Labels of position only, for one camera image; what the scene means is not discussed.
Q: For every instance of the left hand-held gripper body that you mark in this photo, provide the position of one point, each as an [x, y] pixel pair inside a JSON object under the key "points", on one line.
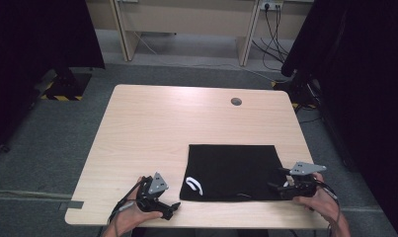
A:
{"points": [[150, 200]]}

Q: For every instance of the black tank top white trim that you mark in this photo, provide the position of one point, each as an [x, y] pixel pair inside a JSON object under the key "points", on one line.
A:
{"points": [[232, 171]]}

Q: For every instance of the white power strip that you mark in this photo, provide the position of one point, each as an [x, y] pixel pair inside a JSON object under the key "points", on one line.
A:
{"points": [[271, 4]]}

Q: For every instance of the beige wooden desk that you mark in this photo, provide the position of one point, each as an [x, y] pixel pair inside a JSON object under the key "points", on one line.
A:
{"points": [[186, 16]]}

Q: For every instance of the black curtain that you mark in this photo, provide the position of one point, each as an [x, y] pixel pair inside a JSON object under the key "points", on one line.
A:
{"points": [[28, 65], [361, 82]]}

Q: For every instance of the person's right hand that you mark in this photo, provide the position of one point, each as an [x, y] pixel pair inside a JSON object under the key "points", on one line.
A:
{"points": [[323, 202]]}

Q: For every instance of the grey floor tape strip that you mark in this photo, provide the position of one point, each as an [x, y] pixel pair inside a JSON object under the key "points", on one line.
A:
{"points": [[71, 205]]}

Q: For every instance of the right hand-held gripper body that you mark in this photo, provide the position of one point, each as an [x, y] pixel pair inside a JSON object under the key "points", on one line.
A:
{"points": [[303, 187]]}

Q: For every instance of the person's left hand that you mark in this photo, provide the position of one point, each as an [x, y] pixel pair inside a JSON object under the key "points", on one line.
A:
{"points": [[134, 219]]}

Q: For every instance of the black stand base striped tape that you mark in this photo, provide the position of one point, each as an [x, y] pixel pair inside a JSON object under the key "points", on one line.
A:
{"points": [[68, 87]]}

